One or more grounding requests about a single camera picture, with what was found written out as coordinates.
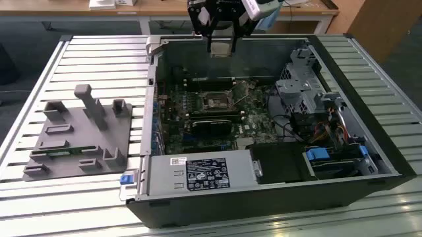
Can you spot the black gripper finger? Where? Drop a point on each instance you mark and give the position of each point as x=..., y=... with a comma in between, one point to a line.
x=209, y=42
x=233, y=37

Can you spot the silver square CPU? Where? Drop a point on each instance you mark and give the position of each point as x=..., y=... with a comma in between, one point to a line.
x=221, y=50

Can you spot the CPU socket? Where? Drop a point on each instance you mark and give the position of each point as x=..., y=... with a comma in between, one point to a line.
x=215, y=101

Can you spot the pale blue teach pendant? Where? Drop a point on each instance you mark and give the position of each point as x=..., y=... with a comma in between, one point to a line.
x=268, y=21

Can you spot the grey metal disk bay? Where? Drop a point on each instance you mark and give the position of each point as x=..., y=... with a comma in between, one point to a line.
x=296, y=93

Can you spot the white box with print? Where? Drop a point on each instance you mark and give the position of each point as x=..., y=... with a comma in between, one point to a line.
x=126, y=2

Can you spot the green motherboard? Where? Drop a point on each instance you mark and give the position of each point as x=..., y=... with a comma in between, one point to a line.
x=256, y=118

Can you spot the graphics card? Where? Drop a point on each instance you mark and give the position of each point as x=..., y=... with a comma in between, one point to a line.
x=211, y=128

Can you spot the plain white box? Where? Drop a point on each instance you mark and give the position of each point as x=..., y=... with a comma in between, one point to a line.
x=101, y=4

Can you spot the silver chipset heatsink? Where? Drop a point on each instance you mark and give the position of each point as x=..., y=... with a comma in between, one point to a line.
x=244, y=143

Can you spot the wooden cabinet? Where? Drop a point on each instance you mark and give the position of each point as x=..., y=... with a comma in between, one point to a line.
x=388, y=24

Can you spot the white barcode sticker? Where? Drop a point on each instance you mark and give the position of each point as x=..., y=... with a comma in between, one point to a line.
x=177, y=161

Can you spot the wooden desk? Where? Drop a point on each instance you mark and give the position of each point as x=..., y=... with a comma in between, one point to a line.
x=49, y=6

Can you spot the black plastic shroud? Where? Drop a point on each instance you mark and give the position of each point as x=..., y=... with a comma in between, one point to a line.
x=279, y=163

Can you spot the hard disk in blue carrier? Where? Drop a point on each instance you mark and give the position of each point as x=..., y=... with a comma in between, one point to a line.
x=316, y=154

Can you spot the black power supply label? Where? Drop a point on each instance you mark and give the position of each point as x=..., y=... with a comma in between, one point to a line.
x=208, y=175

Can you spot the silver power supply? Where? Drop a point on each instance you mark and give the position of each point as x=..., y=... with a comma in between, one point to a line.
x=164, y=177

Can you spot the green RAM stick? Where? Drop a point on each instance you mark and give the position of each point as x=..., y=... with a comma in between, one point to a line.
x=74, y=150

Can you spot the blue disk bay latch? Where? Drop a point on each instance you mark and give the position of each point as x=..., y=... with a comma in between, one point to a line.
x=363, y=151

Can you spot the grey parts rack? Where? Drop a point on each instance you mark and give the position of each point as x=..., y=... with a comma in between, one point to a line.
x=74, y=153

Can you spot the blue case latch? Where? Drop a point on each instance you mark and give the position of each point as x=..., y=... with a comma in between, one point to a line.
x=126, y=179

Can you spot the black open PC case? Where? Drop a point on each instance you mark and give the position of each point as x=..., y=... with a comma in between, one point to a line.
x=229, y=209

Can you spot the white silver wrist camera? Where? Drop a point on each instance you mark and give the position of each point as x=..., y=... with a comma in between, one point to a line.
x=251, y=8

